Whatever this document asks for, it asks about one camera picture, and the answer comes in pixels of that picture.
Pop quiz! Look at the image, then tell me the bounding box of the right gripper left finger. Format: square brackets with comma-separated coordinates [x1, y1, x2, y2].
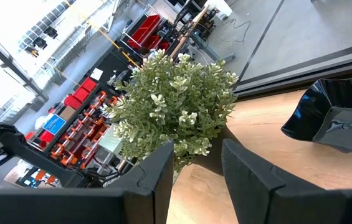
[0, 141, 175, 224]

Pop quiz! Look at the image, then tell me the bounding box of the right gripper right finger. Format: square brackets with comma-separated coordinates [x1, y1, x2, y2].
[221, 138, 352, 224]

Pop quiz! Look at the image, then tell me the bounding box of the black angular mini plate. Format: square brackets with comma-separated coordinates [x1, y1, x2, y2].
[280, 76, 352, 154]

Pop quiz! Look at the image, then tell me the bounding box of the rack of orange parts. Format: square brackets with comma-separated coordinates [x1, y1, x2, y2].
[49, 90, 123, 170]

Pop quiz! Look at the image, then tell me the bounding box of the blue sign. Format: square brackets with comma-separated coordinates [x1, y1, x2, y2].
[42, 114, 67, 136]

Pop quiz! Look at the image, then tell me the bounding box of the row of red bins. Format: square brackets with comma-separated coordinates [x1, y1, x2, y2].
[63, 77, 98, 110]

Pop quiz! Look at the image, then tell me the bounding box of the green potted plant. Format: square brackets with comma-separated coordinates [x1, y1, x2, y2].
[102, 49, 242, 180]

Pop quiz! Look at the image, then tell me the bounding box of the rack of red bins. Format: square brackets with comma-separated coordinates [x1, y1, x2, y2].
[127, 14, 171, 52]

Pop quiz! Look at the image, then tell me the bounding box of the wooden background workstation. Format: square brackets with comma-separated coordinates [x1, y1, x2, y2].
[169, 0, 237, 63]

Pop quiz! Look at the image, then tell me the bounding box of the white box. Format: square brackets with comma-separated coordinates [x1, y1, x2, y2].
[205, 0, 233, 19]

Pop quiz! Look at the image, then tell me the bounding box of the black aluminium table frame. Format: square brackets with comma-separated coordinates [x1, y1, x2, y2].
[234, 55, 352, 101]

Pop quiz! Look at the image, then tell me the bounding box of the yellow cable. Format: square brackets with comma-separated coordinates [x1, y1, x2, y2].
[63, 0, 141, 68]

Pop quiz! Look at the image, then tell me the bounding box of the thin grey floor cable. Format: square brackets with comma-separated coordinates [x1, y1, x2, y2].
[216, 17, 252, 44]

